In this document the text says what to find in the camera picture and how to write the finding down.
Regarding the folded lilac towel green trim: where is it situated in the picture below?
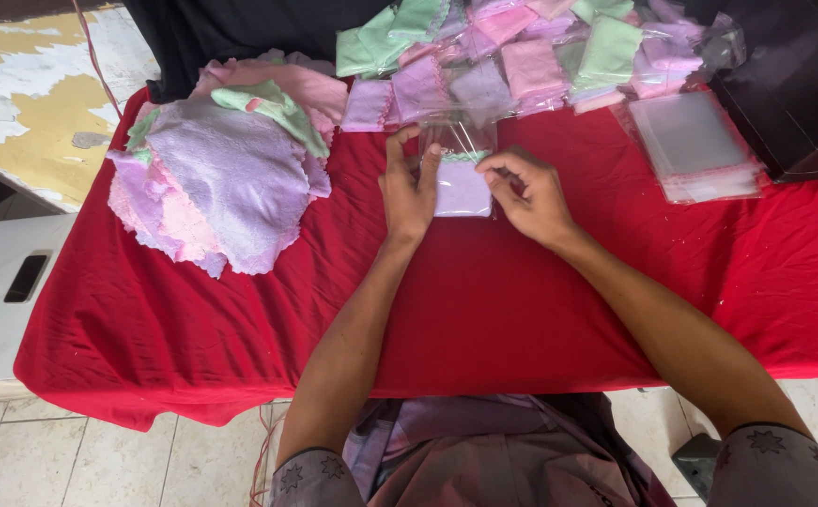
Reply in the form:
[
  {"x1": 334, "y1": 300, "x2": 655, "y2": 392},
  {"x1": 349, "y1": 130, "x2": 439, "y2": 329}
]
[{"x1": 433, "y1": 150, "x2": 494, "y2": 218}]

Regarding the black cloth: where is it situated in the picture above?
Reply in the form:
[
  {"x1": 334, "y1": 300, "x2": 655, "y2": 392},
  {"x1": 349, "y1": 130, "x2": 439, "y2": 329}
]
[{"x1": 122, "y1": 0, "x2": 396, "y2": 105}]

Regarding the person's grey patterned shirt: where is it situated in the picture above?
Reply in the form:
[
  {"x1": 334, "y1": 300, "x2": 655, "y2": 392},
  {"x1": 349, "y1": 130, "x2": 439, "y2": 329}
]
[{"x1": 268, "y1": 422, "x2": 818, "y2": 507}]

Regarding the person's left hand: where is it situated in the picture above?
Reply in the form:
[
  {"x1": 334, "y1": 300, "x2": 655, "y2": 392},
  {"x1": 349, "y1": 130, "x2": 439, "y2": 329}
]
[{"x1": 378, "y1": 125, "x2": 444, "y2": 245}]

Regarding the white plastic stool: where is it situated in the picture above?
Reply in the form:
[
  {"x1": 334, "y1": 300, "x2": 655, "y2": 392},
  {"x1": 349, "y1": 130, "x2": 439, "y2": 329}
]
[{"x1": 0, "y1": 213, "x2": 79, "y2": 385}]

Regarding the clear plastic sleeve bag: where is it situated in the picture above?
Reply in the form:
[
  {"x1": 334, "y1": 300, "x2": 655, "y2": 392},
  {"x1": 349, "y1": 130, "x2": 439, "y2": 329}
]
[{"x1": 419, "y1": 118, "x2": 499, "y2": 221}]

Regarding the heap of bagged pastel towels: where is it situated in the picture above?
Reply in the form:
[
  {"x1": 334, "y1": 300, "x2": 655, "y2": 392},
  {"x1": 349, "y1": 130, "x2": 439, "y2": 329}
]
[{"x1": 335, "y1": 0, "x2": 748, "y2": 135}]

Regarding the glossy dark box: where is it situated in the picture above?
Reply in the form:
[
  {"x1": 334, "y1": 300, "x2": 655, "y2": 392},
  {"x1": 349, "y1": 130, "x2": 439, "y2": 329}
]
[{"x1": 684, "y1": 0, "x2": 818, "y2": 184}]

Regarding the person's purple plaid sarong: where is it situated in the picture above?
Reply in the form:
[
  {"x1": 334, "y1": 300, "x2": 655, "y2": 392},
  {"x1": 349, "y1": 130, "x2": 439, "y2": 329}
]
[{"x1": 342, "y1": 393, "x2": 678, "y2": 507}]

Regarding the peeling yellow white board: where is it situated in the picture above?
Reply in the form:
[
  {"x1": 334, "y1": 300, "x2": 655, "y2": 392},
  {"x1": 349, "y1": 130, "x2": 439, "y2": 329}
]
[{"x1": 0, "y1": 4, "x2": 161, "y2": 214}]

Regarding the thin red cable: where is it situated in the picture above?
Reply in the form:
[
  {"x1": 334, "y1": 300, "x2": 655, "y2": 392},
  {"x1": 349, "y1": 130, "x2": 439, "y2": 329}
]
[{"x1": 71, "y1": 0, "x2": 125, "y2": 122}]

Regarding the red tablecloth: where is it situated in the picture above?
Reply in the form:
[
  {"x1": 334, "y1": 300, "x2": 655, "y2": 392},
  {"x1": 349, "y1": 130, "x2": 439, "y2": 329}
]
[{"x1": 13, "y1": 87, "x2": 818, "y2": 432}]

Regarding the pile of unfolded pastel towels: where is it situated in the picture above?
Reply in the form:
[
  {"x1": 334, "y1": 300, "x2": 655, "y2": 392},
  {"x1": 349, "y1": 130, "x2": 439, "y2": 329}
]
[{"x1": 106, "y1": 48, "x2": 351, "y2": 280}]

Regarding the stack of empty clear bags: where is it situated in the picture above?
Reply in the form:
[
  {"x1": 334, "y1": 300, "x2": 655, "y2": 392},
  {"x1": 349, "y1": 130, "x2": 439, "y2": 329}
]
[{"x1": 610, "y1": 89, "x2": 771, "y2": 206}]

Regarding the person's right hand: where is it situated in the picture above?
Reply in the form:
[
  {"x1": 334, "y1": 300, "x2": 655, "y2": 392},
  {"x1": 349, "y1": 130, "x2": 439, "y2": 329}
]
[{"x1": 474, "y1": 146, "x2": 580, "y2": 249}]

